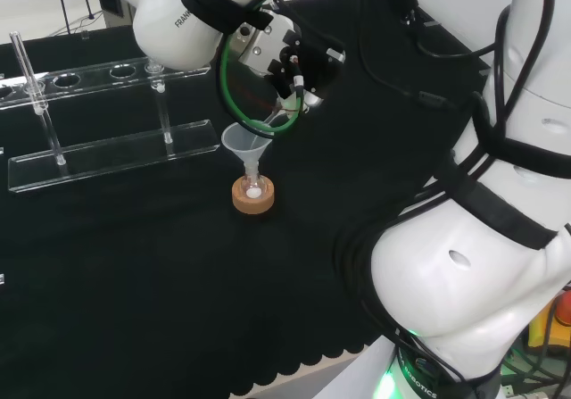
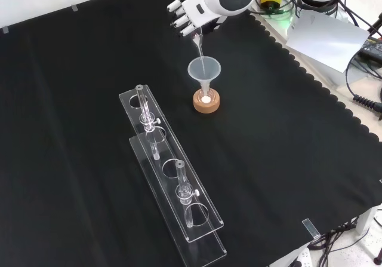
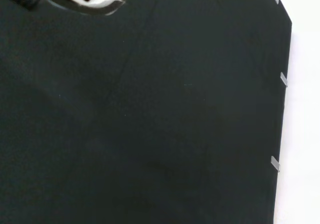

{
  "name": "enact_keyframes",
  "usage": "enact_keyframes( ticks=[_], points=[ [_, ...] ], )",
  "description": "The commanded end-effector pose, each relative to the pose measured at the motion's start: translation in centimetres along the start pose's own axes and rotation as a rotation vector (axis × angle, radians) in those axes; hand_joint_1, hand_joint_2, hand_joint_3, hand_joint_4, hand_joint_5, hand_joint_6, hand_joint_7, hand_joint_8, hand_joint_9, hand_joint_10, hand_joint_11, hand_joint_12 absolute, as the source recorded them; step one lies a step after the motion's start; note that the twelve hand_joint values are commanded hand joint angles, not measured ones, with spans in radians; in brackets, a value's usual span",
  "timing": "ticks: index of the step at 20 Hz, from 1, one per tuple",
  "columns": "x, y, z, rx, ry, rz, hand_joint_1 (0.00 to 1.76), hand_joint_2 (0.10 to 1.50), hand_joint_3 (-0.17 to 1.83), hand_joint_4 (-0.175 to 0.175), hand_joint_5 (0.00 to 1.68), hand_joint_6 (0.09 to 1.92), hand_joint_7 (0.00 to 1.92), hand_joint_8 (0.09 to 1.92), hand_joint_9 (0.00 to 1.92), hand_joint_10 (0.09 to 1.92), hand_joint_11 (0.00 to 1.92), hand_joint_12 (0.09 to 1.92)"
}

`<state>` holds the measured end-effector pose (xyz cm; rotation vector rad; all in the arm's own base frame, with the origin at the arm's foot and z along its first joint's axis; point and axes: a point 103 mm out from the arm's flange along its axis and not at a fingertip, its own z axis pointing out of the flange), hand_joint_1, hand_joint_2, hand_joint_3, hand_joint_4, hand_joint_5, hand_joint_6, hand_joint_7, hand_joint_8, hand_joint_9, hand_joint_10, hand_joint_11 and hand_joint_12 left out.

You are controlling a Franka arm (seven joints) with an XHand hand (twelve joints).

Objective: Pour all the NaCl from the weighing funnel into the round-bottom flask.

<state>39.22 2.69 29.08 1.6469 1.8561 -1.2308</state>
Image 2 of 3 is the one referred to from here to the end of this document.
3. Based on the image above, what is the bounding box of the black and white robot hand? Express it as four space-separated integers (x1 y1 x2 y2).
166 0 258 38

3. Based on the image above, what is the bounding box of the translucent plastic funnel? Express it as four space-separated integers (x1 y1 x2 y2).
187 57 222 93

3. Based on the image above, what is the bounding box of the small glass round-bottom flask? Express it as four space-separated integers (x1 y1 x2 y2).
198 86 216 105

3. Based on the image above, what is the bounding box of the clear acrylic funnel stand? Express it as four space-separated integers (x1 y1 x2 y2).
118 84 227 267

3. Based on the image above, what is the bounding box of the pale board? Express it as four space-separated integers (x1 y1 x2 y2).
285 8 371 73

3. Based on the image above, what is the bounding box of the black bench cloth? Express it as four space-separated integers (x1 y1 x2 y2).
0 0 382 267

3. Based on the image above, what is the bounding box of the black power adapter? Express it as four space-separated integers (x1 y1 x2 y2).
360 36 382 59

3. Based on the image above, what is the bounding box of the clear cloth clip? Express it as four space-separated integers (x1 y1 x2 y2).
301 218 320 238

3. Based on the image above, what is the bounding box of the white power strip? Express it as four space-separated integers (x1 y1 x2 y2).
286 247 314 267

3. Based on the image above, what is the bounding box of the cork ring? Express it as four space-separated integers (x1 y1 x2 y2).
193 89 221 114

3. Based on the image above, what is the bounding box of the black coiled cable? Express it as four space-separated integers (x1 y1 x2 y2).
346 51 382 112

